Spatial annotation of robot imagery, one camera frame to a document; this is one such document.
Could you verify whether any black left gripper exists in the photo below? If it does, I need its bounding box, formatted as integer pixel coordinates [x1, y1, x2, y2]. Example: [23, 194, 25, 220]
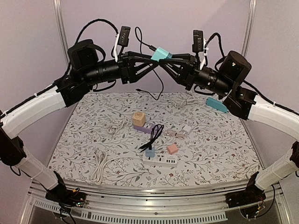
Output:
[82, 51, 159, 86]

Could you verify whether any teal charger plug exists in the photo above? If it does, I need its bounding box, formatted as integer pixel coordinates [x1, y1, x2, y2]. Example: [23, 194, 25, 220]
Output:
[151, 47, 172, 62]

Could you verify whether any black charger cable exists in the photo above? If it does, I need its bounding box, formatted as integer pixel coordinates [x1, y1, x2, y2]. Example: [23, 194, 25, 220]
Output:
[135, 27, 164, 101]

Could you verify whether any beige cube socket adapter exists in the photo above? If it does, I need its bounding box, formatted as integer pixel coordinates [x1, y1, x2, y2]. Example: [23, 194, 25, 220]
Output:
[132, 112, 146, 127]

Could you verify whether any purple power strip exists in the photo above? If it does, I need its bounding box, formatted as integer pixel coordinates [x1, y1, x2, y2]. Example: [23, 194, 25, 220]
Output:
[133, 123, 155, 133]

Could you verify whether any black usb cable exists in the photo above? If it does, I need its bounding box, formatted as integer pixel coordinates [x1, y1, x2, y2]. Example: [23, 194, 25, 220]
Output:
[138, 124, 164, 152]

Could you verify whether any light blue charger plug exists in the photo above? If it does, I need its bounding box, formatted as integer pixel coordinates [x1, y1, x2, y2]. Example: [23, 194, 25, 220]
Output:
[145, 147, 155, 158]

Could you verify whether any white power strip cable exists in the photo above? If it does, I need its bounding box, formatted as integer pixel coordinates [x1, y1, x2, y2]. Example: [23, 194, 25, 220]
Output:
[90, 150, 144, 185]

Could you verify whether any white power strip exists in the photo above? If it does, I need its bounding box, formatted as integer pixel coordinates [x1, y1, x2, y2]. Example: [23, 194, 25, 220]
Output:
[142, 154, 178, 168]

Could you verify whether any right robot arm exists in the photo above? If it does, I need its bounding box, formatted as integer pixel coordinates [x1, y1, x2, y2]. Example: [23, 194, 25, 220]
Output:
[158, 51, 299, 203]

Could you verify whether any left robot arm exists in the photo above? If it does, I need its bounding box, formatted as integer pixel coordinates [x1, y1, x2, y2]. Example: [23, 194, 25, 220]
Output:
[0, 39, 158, 203]

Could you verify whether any pink charger plug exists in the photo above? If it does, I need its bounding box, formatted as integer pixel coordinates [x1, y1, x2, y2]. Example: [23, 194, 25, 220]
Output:
[166, 144, 178, 154]

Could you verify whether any teal power strip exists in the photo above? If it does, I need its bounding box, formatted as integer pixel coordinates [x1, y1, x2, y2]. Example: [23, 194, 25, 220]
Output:
[206, 97, 228, 113]

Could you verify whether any white charger adapter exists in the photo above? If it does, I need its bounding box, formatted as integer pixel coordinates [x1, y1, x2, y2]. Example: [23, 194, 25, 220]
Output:
[181, 125, 192, 135]

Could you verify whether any floral table mat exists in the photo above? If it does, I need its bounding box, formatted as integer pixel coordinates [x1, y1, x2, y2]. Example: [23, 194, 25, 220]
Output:
[48, 93, 261, 188]

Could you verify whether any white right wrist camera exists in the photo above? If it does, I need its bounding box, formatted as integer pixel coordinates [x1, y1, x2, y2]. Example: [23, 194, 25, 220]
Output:
[192, 30, 208, 70]

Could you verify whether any pink coiled cable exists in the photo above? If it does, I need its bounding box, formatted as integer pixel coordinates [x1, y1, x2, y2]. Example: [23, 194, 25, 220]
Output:
[166, 129, 187, 139]

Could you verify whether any left aluminium frame post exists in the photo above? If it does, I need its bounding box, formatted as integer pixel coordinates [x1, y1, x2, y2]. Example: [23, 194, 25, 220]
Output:
[53, 0, 69, 64]

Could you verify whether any aluminium frame post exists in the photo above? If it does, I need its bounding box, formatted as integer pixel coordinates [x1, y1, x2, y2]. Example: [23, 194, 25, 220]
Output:
[53, 0, 69, 64]
[241, 0, 256, 57]

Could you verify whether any right aluminium frame post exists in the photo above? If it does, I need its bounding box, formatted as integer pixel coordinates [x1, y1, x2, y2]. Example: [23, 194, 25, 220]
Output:
[241, 0, 256, 57]

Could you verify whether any aluminium front rail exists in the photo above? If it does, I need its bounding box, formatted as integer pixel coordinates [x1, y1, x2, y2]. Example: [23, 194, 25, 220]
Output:
[20, 179, 292, 224]

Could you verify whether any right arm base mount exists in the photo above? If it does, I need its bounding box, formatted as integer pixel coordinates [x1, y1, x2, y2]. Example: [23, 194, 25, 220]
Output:
[225, 187, 266, 219]

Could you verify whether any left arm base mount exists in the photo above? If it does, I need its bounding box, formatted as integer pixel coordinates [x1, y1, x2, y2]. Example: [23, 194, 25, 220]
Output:
[46, 185, 87, 207]

